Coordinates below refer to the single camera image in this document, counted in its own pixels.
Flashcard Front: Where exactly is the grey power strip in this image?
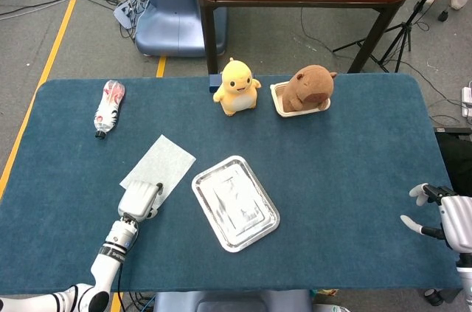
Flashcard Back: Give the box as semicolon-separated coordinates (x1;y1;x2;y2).
113;0;148;29

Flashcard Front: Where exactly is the white power strip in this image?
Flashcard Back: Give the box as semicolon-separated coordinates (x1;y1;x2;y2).
460;85;472;118

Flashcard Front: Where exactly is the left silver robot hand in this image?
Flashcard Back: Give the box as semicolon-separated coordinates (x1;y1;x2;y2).
117;180;164;223

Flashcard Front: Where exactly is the brown capybara plush toy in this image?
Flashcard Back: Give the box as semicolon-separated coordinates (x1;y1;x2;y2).
282;64;339;112

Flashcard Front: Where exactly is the blue grey machine base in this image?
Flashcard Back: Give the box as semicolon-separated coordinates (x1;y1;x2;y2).
134;0;228;58

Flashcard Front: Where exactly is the plastic bottle red white label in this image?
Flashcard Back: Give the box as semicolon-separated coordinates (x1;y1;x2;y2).
93;80;127;140

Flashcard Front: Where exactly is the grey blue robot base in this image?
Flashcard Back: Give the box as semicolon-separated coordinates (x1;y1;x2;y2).
153;289;313;312

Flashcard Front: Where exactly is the black round knob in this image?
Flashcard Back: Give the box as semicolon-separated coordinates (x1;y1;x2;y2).
423;288;445;308

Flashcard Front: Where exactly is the small blue box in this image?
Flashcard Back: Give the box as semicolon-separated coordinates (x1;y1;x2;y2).
208;74;223;94

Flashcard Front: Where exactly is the white paper sheet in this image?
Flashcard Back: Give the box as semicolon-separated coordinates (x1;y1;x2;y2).
119;134;197;213

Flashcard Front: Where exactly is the black seat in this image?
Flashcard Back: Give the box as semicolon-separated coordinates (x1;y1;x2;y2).
434;131;472;195

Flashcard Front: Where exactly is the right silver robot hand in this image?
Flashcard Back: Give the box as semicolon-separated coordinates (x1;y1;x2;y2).
400;183;472;252

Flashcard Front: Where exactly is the yellow plush toy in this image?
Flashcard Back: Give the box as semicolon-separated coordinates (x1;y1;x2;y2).
212;57;263;117

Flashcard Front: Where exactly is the silver metal tray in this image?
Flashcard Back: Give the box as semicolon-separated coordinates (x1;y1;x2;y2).
191;155;281;254

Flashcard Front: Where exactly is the black tripod stand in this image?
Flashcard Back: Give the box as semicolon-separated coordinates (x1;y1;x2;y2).
332;0;472;74

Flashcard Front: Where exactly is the blue felt table cloth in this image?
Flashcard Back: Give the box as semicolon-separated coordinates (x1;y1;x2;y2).
0;72;472;294

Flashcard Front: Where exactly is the beige plastic container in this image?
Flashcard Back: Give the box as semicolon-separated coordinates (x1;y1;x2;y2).
269;80;331;118

